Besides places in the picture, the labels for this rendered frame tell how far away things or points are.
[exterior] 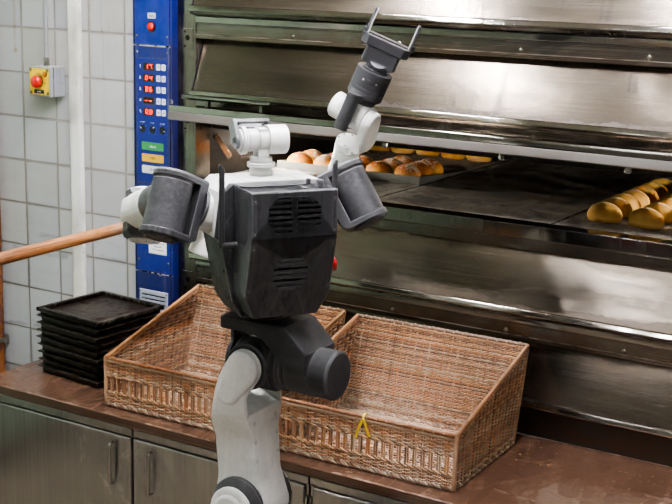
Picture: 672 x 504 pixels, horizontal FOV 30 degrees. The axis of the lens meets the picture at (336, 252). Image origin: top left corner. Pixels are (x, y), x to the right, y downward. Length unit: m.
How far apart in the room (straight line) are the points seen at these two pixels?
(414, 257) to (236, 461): 0.98
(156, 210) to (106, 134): 1.57
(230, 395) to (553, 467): 0.97
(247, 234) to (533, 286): 1.10
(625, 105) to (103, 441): 1.76
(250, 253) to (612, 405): 1.26
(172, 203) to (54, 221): 1.80
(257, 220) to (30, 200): 2.01
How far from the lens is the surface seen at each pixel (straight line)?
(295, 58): 3.81
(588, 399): 3.52
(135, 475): 3.73
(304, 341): 2.80
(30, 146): 4.51
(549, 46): 3.41
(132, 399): 3.72
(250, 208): 2.63
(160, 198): 2.71
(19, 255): 2.99
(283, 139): 2.81
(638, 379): 3.48
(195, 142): 4.02
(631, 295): 3.42
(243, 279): 2.70
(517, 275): 3.53
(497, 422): 3.40
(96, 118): 4.28
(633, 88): 3.35
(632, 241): 3.38
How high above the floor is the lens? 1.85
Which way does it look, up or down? 13 degrees down
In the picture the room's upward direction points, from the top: 1 degrees clockwise
